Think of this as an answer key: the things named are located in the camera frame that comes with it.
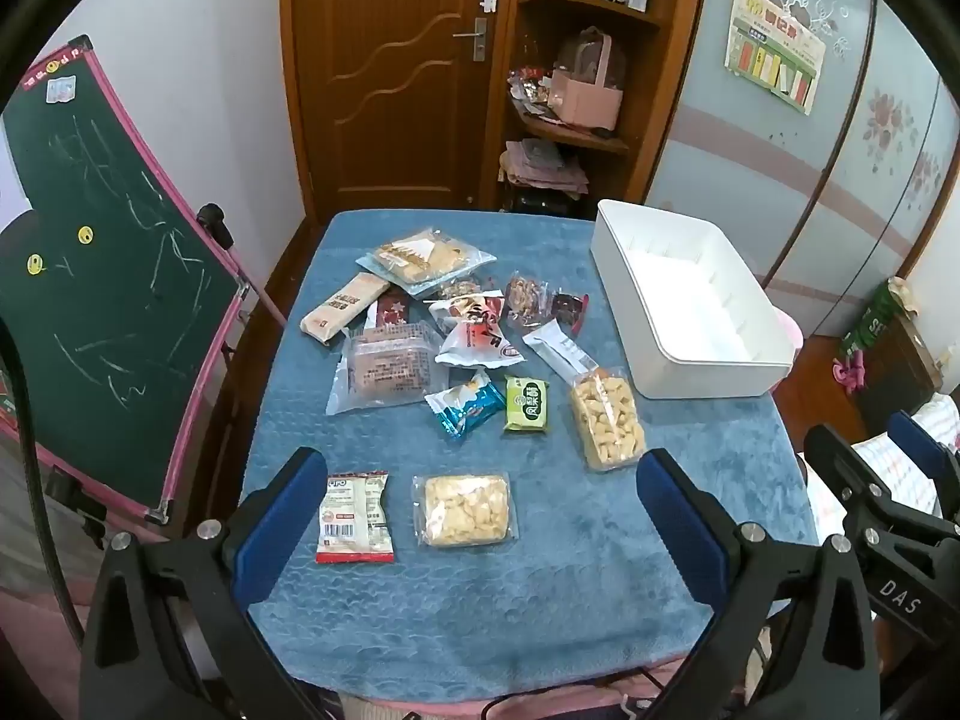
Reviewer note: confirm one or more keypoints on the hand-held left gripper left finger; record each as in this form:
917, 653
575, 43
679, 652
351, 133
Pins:
289, 510

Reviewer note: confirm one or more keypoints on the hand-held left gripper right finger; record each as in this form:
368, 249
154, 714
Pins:
675, 517

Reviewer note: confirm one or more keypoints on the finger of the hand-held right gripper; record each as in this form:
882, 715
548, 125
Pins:
836, 457
916, 439

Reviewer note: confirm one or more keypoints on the red and white snack packet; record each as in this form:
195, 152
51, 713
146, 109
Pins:
354, 516

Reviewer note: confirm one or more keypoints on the long clear packet yellow puffs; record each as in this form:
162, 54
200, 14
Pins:
606, 424

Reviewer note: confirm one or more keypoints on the clear packet of brown biscuits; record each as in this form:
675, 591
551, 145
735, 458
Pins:
386, 371

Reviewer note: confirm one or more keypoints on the square clear packet yellow puffs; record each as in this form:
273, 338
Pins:
466, 510

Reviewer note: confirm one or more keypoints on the green snack packet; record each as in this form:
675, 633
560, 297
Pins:
525, 405

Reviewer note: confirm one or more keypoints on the blue and white snack packet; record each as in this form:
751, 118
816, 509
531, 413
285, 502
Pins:
465, 406

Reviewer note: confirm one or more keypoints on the white and orange snack packet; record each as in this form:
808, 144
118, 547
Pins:
556, 346

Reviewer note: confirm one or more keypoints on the beige snack bar packet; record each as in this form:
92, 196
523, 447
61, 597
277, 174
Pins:
345, 306

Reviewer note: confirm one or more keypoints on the white plastic storage box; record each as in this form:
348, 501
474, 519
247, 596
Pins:
690, 300

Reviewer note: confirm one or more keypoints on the clear packet of red jerky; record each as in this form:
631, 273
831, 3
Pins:
571, 311

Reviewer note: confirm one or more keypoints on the white packet with red print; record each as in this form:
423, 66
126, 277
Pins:
480, 345

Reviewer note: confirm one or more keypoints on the clear packet of walnuts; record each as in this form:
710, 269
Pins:
525, 294

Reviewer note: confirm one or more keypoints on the red and white candy wrapper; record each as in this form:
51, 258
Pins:
472, 307

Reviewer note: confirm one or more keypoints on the small clear packet of nuts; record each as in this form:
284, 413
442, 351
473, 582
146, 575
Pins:
457, 289

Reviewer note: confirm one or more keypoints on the large clear cracker packet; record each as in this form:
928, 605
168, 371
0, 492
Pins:
424, 259

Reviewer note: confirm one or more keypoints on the checked bedding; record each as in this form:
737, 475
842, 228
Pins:
900, 465

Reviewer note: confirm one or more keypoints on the dark wooden cabinet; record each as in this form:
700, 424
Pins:
900, 382

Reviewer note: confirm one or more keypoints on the pink toy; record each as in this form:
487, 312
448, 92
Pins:
847, 375

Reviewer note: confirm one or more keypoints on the green bag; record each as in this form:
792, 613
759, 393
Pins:
874, 319

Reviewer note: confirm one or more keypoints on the blue tablecloth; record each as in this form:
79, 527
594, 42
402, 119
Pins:
487, 615

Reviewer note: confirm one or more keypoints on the pale blue sliding wardrobe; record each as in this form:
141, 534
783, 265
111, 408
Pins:
750, 187

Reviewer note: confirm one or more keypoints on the black easel knob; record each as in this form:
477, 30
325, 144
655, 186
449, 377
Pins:
214, 221

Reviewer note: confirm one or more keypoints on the yellow smiley magnet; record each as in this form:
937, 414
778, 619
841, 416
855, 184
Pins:
35, 264
88, 235

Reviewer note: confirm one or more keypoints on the black bin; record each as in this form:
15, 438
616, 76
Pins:
540, 204

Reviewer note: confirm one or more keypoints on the folded pink cloths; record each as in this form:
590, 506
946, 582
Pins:
540, 169

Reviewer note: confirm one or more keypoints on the wooden corner shelf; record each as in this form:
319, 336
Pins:
652, 90

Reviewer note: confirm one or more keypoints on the pink basket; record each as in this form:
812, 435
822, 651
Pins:
585, 101

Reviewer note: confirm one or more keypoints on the wooden door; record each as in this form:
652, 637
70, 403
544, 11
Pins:
375, 90

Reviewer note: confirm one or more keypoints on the pile of shiny wrappers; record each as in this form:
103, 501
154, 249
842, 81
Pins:
529, 86

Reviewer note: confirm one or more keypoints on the green chalkboard with pink frame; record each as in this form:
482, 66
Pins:
97, 330

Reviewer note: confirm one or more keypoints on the wall poster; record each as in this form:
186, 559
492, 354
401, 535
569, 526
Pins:
772, 45

